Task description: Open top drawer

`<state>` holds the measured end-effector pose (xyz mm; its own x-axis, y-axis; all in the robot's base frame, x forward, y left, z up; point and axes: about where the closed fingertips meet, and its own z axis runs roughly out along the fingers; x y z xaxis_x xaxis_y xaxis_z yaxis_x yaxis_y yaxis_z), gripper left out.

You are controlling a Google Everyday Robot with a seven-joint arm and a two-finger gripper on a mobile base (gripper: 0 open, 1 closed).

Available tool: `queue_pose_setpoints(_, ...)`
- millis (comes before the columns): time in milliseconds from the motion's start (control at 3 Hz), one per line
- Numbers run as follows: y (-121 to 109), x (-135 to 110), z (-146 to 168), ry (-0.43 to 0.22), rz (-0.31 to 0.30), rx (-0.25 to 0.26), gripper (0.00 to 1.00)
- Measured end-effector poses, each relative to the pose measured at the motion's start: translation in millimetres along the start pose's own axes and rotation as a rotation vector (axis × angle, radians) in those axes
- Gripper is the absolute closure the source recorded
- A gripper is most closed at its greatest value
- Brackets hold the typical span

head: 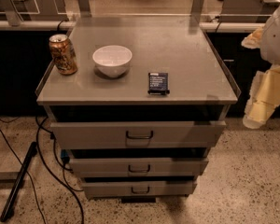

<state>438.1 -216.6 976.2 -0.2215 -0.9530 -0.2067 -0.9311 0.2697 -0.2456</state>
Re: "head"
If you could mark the glass barrier with posts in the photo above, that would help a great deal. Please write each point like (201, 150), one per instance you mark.
(226, 15)

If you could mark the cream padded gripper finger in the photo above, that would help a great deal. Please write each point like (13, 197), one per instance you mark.
(264, 98)
(253, 40)

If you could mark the grey middle drawer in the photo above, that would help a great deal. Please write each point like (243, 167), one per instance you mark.
(138, 167)

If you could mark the grey drawer cabinet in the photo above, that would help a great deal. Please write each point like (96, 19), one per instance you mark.
(201, 86)

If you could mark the white ceramic bowl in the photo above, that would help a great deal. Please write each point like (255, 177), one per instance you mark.
(113, 60)

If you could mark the grey bottom drawer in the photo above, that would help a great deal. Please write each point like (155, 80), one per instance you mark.
(138, 189)

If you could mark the orange soda can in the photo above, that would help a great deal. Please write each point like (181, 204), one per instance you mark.
(63, 54)

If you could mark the black bar on floor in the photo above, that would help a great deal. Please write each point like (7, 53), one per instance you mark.
(8, 209)

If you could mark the grey top drawer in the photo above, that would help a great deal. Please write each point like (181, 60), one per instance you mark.
(152, 134)

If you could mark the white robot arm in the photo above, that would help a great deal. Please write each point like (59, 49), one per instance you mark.
(270, 42)

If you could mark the grey drawer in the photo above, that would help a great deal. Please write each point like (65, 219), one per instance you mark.
(138, 189)
(138, 167)
(152, 134)

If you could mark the dark blue small box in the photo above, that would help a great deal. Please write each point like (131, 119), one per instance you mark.
(158, 83)

